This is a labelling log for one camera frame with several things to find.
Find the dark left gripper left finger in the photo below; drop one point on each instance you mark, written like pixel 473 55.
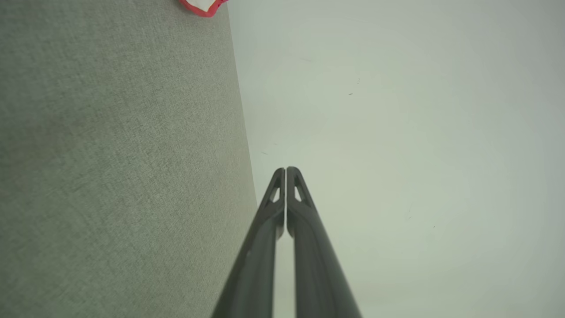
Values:
pixel 258 247

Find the red white number jersey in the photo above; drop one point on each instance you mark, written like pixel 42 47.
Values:
pixel 204 6

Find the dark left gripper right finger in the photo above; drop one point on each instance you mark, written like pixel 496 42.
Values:
pixel 315 265

